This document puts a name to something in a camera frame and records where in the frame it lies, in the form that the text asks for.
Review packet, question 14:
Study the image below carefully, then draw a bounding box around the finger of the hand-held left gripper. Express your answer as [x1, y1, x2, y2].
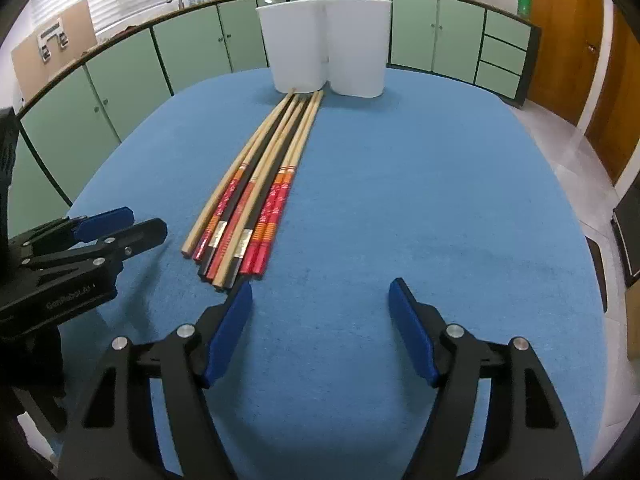
[22, 218, 168, 273]
[7, 207, 136, 256]

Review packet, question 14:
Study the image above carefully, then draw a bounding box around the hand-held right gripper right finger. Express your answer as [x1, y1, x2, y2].
[389, 277, 586, 480]

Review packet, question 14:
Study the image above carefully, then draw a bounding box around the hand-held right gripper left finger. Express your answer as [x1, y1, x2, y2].
[57, 280, 254, 480]

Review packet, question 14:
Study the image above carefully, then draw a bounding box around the bundle of mixed chopsticks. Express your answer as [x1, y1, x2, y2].
[196, 89, 325, 293]

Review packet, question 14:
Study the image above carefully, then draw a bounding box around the white two-compartment utensil holder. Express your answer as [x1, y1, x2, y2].
[256, 0, 392, 97]

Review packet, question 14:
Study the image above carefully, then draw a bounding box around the blue tablecloth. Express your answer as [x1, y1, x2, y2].
[65, 67, 608, 480]

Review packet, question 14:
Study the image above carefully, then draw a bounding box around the dark brown stool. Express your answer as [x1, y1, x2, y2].
[585, 235, 608, 311]

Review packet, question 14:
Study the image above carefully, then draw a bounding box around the cardboard sheet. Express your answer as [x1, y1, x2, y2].
[11, 0, 98, 101]

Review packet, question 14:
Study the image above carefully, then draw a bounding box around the green kitchen cabinet run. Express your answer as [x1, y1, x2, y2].
[7, 0, 543, 238]

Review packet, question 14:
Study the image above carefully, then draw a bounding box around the black appliance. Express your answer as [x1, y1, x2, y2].
[611, 180, 640, 288]

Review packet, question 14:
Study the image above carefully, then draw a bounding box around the wooden door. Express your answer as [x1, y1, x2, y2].
[530, 0, 606, 126]
[585, 10, 640, 186]

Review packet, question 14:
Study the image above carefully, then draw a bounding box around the white metal bracket set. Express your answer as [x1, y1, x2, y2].
[37, 17, 68, 63]

